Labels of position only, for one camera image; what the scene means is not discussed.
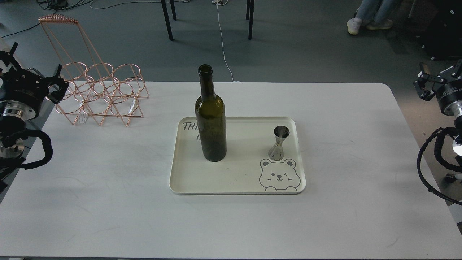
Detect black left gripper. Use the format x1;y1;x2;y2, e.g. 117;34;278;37
0;64;69;113

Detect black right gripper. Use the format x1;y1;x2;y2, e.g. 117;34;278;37
414;62;462;112

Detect dark green wine bottle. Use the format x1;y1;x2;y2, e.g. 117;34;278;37
195;64;227;162

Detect silver steel jigger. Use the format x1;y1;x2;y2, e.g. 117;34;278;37
268;125;290;161

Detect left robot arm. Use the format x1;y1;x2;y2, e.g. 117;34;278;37
0;43;69;180

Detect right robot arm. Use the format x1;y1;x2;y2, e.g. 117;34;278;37
413;59;462;156

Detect black case on floor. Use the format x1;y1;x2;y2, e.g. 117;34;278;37
419;0;462;60

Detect person legs with shoes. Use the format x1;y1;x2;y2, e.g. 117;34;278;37
346;0;401;35

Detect black table legs left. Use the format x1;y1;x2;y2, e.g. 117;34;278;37
160;0;177;41

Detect black table legs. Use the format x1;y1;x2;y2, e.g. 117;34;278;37
160;0;177;41
245;0;255;40

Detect black table legs right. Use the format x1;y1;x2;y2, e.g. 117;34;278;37
245;0;255;40

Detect cream bear print tray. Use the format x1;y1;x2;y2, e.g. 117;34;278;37
169;117;306;195

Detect copper wire bottle rack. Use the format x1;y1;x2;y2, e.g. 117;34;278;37
38;14;150;126

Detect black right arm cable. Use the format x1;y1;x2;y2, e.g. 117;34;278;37
417;126;462;206

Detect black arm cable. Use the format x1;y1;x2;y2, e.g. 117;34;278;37
0;129;53;170
417;126;462;206

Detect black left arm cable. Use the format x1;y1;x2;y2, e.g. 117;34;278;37
0;129;53;170

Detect white floor cable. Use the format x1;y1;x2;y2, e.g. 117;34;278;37
211;0;241;83

